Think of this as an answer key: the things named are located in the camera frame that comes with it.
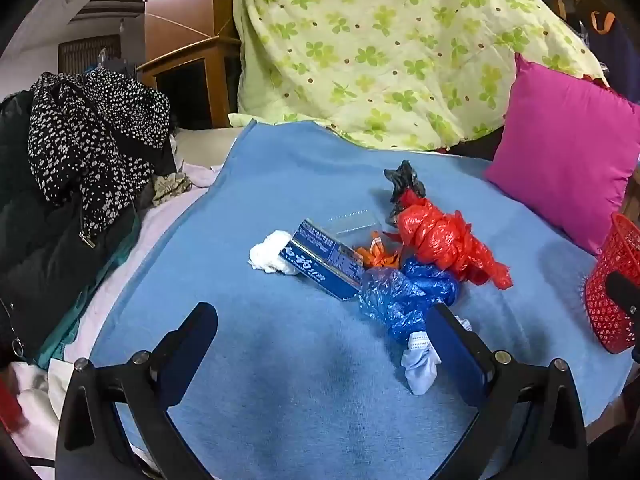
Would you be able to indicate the dark window grille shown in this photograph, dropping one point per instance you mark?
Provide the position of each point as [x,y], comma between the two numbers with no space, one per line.
[85,52]

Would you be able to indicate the red plastic bag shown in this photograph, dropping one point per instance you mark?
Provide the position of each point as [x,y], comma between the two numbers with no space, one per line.
[440,235]

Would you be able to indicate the teal cloth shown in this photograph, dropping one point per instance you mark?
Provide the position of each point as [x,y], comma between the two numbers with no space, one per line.
[100,285]

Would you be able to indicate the black puffer jacket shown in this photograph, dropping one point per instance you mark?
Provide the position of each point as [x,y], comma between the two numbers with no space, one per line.
[40,250]

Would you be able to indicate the small floral cloth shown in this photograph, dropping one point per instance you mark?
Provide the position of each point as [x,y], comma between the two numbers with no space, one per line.
[170,183]

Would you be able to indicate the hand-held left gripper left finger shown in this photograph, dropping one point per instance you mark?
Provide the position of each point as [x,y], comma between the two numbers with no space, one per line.
[192,340]

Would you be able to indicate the black white dotted garment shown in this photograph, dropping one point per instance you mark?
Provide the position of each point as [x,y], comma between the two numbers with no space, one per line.
[90,125]

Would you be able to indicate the clear plastic container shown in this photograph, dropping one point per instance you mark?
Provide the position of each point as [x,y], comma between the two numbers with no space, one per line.
[355,220]

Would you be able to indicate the green clover print quilt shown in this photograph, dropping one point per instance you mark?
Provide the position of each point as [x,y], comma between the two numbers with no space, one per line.
[375,35]

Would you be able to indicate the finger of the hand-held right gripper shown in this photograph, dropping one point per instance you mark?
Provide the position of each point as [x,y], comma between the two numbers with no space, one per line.
[625,300]

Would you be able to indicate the red plastic basket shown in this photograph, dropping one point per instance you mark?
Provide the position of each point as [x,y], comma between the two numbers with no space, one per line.
[600,305]

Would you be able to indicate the blue blanket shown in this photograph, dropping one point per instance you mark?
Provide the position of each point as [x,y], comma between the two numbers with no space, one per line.
[300,185]

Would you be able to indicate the wooden cabinet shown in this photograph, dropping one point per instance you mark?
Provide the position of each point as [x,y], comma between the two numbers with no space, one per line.
[175,0]

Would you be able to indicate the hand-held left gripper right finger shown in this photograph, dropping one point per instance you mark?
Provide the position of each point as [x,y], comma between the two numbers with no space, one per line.
[452,355]

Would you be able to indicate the orange wrapper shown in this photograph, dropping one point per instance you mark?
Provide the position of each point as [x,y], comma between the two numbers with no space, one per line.
[382,255]

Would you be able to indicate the blue plastic bag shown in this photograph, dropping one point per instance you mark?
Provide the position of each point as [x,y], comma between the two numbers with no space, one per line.
[400,300]

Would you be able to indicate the white face mask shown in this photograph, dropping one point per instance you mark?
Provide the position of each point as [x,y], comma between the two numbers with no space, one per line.
[420,370]

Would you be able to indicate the pink pillow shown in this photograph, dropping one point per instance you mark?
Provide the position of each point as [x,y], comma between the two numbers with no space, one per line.
[560,150]

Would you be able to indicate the red cloth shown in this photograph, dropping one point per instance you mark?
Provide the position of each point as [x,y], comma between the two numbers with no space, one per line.
[12,400]

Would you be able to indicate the white tissue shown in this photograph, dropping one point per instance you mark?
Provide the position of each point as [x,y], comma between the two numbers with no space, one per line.
[267,255]

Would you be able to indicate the blue cardboard box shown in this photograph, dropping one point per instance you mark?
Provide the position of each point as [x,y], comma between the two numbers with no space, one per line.
[310,255]

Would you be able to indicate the black plastic bag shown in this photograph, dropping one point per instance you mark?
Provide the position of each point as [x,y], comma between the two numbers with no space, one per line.
[405,180]

